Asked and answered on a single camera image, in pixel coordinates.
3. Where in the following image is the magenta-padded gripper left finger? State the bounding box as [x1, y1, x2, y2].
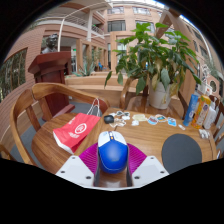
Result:
[55, 143, 101, 188]

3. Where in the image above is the small black key fob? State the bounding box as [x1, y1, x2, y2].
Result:
[103, 114, 115, 125]

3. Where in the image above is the clear packet with white items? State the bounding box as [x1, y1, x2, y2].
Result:
[198, 128, 211, 140]

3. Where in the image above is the pale yellow sticker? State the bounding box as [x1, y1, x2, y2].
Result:
[132, 114, 148, 122]

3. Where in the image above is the yellow liquid soap bottle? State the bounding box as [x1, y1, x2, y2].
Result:
[190, 94, 212, 130]

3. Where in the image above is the blue squeeze tube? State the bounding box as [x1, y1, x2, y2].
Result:
[182, 93, 200, 128]

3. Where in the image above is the dark grey round mouse pad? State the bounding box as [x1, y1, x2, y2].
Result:
[161, 133, 203, 175]

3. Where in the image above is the dark red wooden lectern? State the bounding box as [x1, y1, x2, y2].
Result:
[27, 50, 76, 118]

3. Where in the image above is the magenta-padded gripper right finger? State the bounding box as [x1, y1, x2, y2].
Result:
[125, 143, 171, 189]

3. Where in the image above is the green plant in white pot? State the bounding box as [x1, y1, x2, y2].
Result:
[104, 22, 203, 110]

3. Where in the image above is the blue sticker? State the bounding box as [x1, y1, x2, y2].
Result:
[167, 117, 178, 128]

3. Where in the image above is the red paper shopping bag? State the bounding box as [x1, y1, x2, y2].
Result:
[52, 97, 103, 155]

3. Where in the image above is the white pump bottle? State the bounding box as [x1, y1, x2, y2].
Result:
[202, 99, 218, 130]

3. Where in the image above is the spiky green agave plant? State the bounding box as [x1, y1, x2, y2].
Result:
[77, 54, 98, 78]

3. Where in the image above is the round blue-rimmed sticker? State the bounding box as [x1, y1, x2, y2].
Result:
[147, 116, 159, 126]

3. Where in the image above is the dark bust statue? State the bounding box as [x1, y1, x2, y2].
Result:
[40, 33, 59, 55]

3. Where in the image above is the blue and white computer mouse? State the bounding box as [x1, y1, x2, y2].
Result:
[97, 130, 130, 175]

